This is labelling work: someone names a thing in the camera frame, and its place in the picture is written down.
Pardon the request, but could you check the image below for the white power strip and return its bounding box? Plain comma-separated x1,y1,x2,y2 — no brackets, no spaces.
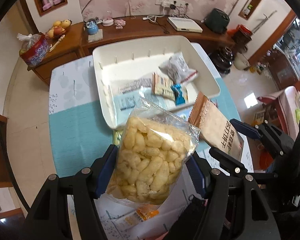
155,0,184,7

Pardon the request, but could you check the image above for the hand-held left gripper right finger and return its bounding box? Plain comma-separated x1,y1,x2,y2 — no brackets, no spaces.
186,154,282,240

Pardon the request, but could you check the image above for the narrow wall niche shelf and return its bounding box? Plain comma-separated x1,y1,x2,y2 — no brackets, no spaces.
239,0,264,20

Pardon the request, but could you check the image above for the small green snack packet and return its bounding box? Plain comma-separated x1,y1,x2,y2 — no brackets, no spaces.
112,129,123,147

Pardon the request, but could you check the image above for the teal ribbed table mat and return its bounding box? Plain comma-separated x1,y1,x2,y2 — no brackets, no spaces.
49,79,243,179

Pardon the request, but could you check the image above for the grey square cloth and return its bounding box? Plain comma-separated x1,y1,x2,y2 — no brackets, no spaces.
87,29,103,43

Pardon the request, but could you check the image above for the white floral cloth cover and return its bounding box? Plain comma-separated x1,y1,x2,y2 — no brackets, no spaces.
277,86,300,140

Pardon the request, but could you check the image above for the beige cracker packet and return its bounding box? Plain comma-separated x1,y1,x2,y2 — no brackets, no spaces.
187,91,245,162

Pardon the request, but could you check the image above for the white plastic storage bin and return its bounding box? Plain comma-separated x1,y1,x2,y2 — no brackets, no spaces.
92,35,221,130

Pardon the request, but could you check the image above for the brown ceramic tiered fountain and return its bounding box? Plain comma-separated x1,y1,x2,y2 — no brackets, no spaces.
210,46,234,74

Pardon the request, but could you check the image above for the small blue snack packet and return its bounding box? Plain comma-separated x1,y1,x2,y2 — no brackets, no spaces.
170,84,188,105

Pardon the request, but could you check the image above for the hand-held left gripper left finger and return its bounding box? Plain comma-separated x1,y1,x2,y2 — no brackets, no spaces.
25,144,118,240

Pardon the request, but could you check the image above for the person's black garment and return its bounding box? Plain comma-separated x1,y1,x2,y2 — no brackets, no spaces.
165,196,210,240

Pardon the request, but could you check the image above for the white bucket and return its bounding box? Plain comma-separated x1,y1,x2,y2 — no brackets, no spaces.
234,53,250,71

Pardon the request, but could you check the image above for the large pale blue snack packet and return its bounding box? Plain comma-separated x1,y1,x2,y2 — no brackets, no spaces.
107,77,190,113

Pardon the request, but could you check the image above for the red label dark snack packet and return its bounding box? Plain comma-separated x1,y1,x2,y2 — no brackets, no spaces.
158,54,198,83

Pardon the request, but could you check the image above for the white charger cable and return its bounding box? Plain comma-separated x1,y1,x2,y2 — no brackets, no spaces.
142,5,170,23

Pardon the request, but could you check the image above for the orange oat snack packet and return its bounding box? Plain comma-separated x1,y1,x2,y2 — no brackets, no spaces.
125,204,160,228

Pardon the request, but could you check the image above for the white beaded stick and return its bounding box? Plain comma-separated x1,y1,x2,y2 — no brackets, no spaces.
49,35,65,52

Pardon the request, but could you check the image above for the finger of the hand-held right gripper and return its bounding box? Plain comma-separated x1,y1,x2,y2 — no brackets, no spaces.
230,119,294,156
209,147,249,178

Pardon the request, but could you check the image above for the wooden television cabinet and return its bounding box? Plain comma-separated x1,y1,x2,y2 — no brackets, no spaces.
27,15,237,85

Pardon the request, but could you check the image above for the red and black vase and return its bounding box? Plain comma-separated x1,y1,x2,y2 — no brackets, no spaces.
230,24,252,53

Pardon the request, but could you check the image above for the blue snow globe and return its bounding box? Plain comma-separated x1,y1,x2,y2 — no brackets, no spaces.
84,20,98,35

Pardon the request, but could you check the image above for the dark green air fryer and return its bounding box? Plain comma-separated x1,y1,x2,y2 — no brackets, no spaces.
204,8,230,34

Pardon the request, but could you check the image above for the white set-top box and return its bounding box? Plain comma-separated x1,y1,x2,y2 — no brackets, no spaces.
167,16,203,33

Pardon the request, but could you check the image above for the clear puffed corn packet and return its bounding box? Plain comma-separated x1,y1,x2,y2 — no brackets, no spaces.
106,96,202,205

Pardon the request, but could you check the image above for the bowl of fruit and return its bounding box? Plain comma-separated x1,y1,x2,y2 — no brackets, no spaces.
45,19,72,39

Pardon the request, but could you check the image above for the plastic bag with red tin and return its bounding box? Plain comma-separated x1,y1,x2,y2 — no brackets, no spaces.
17,32,49,67

